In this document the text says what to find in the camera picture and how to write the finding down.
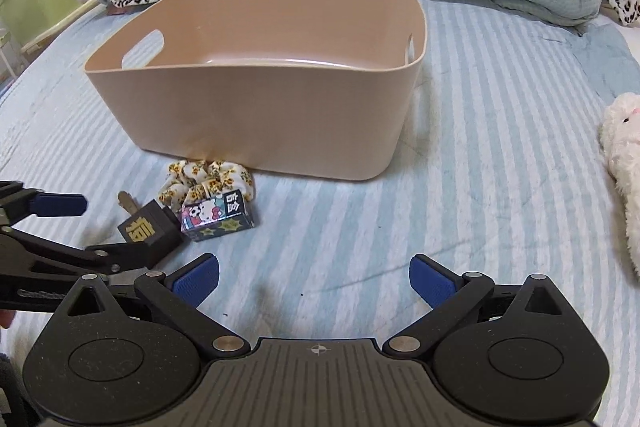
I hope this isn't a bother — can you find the small cartoon printed box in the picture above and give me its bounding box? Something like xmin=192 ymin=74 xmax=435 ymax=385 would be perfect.
xmin=180 ymin=190 xmax=254 ymax=242

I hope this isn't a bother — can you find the floral fabric scrunchie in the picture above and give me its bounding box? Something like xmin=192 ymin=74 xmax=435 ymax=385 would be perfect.
xmin=157 ymin=160 xmax=255 ymax=213

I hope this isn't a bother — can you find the person's left hand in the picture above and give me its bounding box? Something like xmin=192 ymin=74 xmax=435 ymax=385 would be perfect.
xmin=0 ymin=310 xmax=16 ymax=329

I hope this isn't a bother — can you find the blue striped bed sheet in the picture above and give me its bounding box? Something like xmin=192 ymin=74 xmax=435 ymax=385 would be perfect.
xmin=0 ymin=0 xmax=640 ymax=427

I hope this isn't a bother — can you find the white plush toy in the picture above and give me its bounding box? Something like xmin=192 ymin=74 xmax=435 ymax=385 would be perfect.
xmin=599 ymin=92 xmax=640 ymax=275

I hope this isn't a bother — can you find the beige plastic storage basket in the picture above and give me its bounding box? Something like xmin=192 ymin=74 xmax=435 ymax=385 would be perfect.
xmin=85 ymin=0 xmax=427 ymax=181

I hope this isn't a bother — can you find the white wire rack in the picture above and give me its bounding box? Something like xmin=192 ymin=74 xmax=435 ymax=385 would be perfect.
xmin=0 ymin=27 xmax=22 ymax=82

